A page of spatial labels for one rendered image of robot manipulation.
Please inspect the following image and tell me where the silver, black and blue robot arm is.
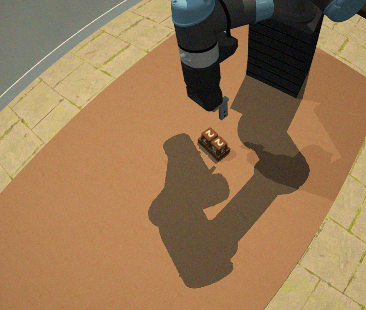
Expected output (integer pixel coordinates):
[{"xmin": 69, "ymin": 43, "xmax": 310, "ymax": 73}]
[{"xmin": 171, "ymin": 0, "xmax": 366, "ymax": 53}]

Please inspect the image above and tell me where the brown wooden tray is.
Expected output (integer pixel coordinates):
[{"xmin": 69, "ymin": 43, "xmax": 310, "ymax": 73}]
[{"xmin": 198, "ymin": 137, "xmax": 230, "ymax": 161}]

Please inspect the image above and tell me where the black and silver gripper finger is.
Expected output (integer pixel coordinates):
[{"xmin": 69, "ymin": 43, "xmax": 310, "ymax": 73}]
[{"xmin": 212, "ymin": 96, "xmax": 229, "ymax": 120}]

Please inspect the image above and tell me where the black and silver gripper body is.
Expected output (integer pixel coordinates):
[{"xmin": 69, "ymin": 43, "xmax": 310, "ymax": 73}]
[{"xmin": 178, "ymin": 30, "xmax": 238, "ymax": 112}]

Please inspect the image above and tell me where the brown calendar cube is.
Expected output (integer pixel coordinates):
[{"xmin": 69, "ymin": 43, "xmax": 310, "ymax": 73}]
[
  {"xmin": 201, "ymin": 127, "xmax": 218, "ymax": 147},
  {"xmin": 210, "ymin": 136, "xmax": 228, "ymax": 156}
]

